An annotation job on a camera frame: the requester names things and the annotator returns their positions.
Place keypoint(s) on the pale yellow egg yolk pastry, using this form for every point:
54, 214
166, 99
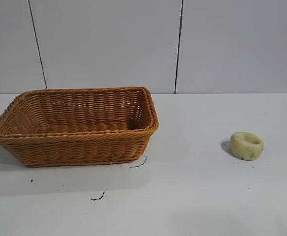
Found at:
241, 151

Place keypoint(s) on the brown woven wicker basket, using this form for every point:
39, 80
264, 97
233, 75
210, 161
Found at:
84, 145

